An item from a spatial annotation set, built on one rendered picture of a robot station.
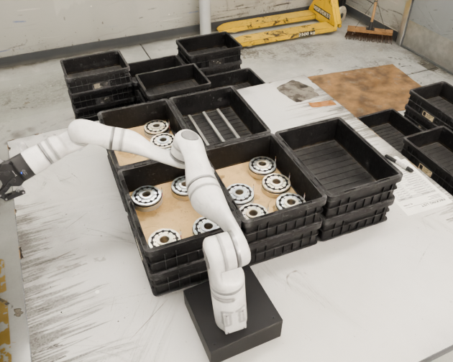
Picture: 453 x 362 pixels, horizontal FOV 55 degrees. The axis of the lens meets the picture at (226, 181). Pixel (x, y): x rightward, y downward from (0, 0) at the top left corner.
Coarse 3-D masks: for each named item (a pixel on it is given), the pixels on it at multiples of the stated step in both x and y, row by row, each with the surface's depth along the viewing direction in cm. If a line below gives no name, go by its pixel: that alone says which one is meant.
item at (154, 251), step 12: (132, 168) 151; (120, 180) 146; (132, 204) 138; (228, 204) 139; (132, 216) 134; (216, 228) 130; (240, 228) 133; (144, 240) 126; (180, 240) 126; (192, 240) 127; (144, 252) 125; (156, 252) 124; (168, 252) 126
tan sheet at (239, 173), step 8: (224, 168) 167; (232, 168) 167; (240, 168) 167; (224, 176) 163; (232, 176) 163; (240, 176) 163; (248, 176) 163; (224, 184) 160; (232, 184) 160; (248, 184) 160; (256, 184) 160; (256, 192) 156; (256, 200) 153; (264, 200) 153; (272, 200) 153; (272, 208) 150
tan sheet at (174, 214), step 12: (132, 192) 156; (168, 192) 156; (168, 204) 152; (180, 204) 152; (144, 216) 147; (156, 216) 147; (168, 216) 147; (180, 216) 147; (192, 216) 147; (144, 228) 143; (156, 228) 143; (180, 228) 143
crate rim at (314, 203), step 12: (228, 144) 161; (288, 156) 156; (300, 168) 151; (312, 180) 146; (228, 192) 142; (300, 204) 138; (312, 204) 138; (324, 204) 141; (240, 216) 133; (264, 216) 133; (276, 216) 135
